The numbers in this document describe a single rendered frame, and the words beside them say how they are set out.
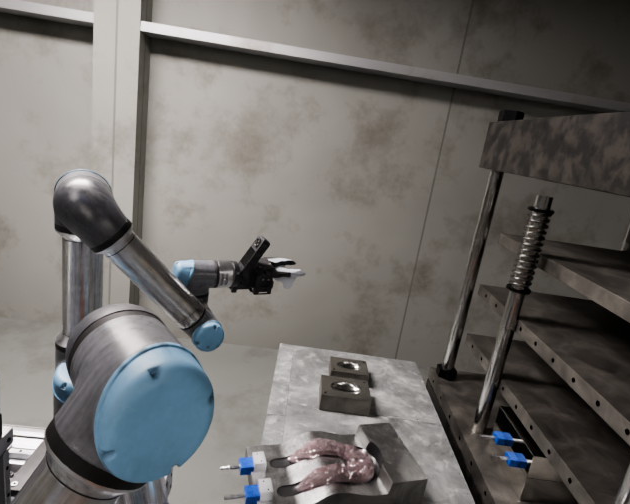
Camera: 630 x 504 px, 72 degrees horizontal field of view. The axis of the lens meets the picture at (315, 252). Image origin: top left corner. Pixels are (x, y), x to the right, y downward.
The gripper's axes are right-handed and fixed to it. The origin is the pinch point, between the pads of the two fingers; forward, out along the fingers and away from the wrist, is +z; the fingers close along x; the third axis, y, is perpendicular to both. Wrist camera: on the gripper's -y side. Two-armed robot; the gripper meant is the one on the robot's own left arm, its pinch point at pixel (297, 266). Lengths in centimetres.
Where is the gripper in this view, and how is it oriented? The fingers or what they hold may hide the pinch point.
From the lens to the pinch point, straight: 129.7
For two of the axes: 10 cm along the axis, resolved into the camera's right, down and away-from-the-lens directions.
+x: 4.4, 4.2, -7.9
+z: 8.7, 0.1, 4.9
